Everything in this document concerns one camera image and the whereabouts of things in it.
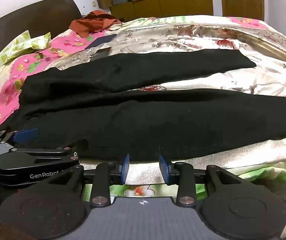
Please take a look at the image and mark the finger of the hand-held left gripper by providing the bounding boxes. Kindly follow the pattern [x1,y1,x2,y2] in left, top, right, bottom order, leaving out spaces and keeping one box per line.
[0,128,38,147]
[34,138,89,164]

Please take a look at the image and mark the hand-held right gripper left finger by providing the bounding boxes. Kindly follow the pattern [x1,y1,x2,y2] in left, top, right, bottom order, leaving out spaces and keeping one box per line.
[43,154,130,208]

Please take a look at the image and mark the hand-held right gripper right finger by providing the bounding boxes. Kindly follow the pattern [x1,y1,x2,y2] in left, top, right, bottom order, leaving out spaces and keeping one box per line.
[159,154,248,208]

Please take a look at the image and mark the black pants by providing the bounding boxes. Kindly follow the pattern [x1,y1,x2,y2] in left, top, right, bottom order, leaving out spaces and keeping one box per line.
[0,49,286,160]

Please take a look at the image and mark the green white checked bag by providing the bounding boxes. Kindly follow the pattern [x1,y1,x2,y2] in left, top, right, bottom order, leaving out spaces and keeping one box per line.
[0,30,52,68]

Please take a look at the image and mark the pink floral bed sheet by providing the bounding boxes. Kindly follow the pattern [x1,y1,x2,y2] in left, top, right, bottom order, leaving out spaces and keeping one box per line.
[0,15,271,140]

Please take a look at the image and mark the black phone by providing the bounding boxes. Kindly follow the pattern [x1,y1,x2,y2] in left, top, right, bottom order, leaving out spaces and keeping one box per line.
[90,47,112,61]

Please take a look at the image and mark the dark brown headboard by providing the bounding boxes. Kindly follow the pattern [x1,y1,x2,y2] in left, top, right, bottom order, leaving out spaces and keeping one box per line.
[0,0,84,74]

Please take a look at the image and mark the orange red cloth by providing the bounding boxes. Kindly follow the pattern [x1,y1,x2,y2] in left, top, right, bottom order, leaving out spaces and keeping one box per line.
[69,10,123,38]

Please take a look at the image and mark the silver floral satin bedspread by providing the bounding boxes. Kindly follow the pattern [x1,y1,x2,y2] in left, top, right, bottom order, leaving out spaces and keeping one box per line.
[46,16,286,175]

